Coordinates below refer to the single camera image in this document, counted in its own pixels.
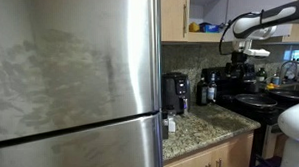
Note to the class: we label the wooden upper cabinet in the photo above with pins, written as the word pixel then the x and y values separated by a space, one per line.
pixel 172 16

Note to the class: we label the yellow item on shelf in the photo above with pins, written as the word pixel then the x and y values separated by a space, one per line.
pixel 193 27

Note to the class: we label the stainless steel refrigerator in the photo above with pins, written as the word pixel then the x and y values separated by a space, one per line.
pixel 73 86

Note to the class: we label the yellow sponge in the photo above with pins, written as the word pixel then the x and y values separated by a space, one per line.
pixel 271 86

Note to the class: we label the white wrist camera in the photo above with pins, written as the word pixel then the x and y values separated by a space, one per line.
pixel 256 52

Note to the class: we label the dark olive oil bottle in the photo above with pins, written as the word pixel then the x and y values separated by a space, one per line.
pixel 202 91

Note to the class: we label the chrome sink faucet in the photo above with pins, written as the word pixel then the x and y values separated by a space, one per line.
pixel 290 63

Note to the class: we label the black coffee maker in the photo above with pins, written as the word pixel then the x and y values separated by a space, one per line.
pixel 174 89

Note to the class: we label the black frying pan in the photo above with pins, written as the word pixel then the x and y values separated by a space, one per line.
pixel 256 100

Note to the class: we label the wide black pan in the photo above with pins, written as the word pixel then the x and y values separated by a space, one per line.
pixel 290 94

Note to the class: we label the small white jar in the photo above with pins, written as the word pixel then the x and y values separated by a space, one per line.
pixel 171 123

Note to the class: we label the green dish soap bottle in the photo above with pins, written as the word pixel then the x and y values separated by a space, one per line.
pixel 261 75

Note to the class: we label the blue box on shelf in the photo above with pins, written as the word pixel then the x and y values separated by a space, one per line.
pixel 209 27

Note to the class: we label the wooden lower cabinet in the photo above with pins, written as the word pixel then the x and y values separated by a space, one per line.
pixel 225 154

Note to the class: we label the small blue cup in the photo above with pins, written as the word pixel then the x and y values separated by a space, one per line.
pixel 275 80

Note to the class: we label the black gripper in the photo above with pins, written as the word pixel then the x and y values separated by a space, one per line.
pixel 238 58

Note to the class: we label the open cabinet door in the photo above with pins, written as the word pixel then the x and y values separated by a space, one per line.
pixel 260 3

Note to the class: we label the black electric stove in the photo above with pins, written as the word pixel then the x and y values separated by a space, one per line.
pixel 223 87

